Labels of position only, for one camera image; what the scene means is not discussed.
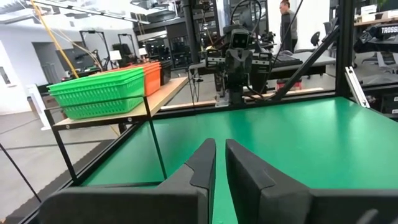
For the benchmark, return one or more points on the black pillar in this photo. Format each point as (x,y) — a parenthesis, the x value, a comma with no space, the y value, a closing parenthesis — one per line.
(190,31)

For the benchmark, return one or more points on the black robot arm with lettering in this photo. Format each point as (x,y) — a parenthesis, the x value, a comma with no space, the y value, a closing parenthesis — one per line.
(373,39)

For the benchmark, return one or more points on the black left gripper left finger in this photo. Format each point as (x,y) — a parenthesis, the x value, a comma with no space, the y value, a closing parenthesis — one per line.
(140,205)

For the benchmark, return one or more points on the black office chair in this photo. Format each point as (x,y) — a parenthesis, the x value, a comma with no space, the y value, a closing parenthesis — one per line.
(315,39)

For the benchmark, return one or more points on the person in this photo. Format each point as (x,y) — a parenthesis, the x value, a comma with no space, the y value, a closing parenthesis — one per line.
(287,28)

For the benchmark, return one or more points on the wooden shelf with black frame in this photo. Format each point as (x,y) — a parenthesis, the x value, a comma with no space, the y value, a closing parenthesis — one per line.
(155,99)

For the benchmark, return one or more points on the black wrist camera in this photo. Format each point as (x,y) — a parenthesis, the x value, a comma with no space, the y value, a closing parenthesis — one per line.
(240,39)

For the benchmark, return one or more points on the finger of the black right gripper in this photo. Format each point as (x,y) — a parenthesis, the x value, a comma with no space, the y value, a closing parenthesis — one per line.
(247,62)
(230,62)

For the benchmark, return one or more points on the black keyboard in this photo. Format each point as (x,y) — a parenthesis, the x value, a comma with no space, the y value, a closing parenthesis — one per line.
(287,60)

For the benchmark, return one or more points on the white sign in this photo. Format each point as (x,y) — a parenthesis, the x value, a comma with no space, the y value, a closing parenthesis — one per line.
(115,55)

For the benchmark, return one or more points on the dark grey desk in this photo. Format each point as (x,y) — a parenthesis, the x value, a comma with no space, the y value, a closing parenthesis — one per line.
(311,60)

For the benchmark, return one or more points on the red crate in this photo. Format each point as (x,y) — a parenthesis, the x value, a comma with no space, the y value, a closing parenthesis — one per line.
(289,84)

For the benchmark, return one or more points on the black aluminium table frame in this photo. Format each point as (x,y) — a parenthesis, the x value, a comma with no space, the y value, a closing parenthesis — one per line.
(344,46)

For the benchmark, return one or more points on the black plastic basket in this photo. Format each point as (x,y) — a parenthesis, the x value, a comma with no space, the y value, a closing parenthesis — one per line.
(166,76)
(165,63)

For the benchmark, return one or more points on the silver aluminium bracket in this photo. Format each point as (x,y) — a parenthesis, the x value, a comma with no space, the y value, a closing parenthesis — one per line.
(357,88)

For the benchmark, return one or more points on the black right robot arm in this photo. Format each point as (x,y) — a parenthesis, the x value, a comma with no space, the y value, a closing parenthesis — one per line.
(236,90)

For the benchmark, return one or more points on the orange plastic basket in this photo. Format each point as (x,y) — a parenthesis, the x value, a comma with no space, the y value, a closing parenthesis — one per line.
(153,71)
(153,66)
(153,84)

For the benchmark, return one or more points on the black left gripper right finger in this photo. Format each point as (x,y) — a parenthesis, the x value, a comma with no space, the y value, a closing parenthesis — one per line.
(280,205)

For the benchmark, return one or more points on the green plastic basket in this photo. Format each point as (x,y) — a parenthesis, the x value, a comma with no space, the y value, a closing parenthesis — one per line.
(93,82)
(93,105)
(93,89)

